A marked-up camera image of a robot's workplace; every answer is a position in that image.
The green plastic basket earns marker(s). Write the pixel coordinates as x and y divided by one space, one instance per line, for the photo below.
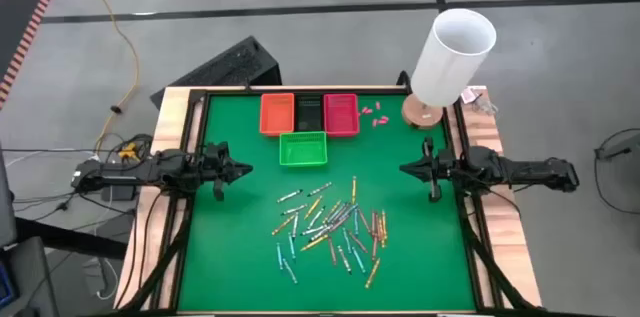
303 149

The grey cabinet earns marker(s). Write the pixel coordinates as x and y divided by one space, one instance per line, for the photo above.
30 277

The green table mat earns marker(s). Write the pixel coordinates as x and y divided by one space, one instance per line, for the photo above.
240 267

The small pink white card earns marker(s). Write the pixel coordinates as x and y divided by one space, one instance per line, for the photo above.
470 94

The white shade table lamp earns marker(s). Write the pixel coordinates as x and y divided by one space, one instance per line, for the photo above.
450 67

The black perforated crate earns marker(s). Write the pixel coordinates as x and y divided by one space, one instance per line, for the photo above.
225 69

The red plastic basket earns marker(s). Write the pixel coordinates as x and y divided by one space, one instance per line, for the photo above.
341 115

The black floor beam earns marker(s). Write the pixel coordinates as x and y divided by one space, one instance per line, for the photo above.
65 239

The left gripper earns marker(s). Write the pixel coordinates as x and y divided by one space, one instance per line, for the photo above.
217 169

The clear plastic bag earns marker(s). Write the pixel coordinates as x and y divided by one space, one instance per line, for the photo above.
486 105

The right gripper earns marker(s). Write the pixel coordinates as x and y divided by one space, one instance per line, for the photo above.
437 169

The black mat orange striped edge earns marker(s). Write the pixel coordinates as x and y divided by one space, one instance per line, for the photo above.
15 27

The grey upright panel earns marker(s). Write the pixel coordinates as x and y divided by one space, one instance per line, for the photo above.
6 197

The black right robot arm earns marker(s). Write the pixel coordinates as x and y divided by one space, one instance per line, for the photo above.
525 169

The black plastic basket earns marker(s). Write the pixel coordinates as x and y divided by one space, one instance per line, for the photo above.
309 113

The black crayon white wrapper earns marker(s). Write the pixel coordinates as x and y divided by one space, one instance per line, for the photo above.
320 189
290 195
341 213
344 259
295 224
314 230
294 210
328 230

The brown crayon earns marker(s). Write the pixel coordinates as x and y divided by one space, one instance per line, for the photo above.
374 248
364 221
358 242
374 221
332 211
332 251

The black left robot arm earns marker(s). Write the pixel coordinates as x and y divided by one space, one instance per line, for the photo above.
125 172

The black metal table frame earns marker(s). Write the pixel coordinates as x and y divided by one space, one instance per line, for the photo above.
472 267

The orange plastic basket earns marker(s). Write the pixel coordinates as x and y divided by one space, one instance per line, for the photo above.
276 114

